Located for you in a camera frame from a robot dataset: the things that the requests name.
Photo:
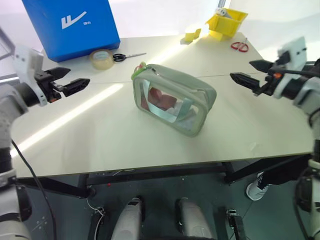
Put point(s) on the black table frame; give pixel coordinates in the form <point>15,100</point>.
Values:
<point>155,173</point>

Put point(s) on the clear packing tape roll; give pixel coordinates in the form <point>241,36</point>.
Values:
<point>101,61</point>

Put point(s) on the silver left robot leg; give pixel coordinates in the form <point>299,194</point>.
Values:
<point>127,222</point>

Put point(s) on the white sneaker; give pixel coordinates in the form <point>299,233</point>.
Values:
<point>257,188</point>

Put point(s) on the blue cardboard box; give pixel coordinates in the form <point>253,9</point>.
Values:
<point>72,30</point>

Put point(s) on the white roll in bin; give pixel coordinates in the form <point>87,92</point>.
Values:
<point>223,12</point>

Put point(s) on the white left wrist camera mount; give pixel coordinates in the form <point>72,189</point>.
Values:
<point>26,63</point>

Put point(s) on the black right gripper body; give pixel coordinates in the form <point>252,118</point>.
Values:
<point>271,83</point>

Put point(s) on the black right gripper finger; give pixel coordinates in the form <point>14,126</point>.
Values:
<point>262,65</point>
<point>246,80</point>

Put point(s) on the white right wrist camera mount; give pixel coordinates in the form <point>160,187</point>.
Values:
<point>296,53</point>

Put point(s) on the black stand foot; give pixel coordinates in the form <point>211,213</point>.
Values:
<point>236,223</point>
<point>96,225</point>

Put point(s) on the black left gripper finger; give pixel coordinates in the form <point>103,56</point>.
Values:
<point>61,72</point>
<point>76,86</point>

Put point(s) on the clear green toiletry bag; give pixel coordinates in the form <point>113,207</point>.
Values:
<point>197,95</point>

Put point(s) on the small yellow plastic part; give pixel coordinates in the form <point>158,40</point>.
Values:
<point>190,37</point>

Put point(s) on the silver right robot leg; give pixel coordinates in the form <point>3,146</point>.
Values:
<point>193,222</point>

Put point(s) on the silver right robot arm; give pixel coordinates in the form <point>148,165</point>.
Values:
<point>311,100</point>

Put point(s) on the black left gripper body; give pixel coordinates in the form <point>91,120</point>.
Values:
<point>48,86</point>

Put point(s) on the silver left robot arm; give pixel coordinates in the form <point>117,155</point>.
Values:
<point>10,105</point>

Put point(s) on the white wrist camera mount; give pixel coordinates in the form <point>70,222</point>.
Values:
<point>26,63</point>
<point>296,53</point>

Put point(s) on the yellow plastic bin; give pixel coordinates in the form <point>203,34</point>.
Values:
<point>226,25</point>

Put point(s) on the silver robot leg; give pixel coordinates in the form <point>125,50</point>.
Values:
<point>193,222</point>
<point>127,222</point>

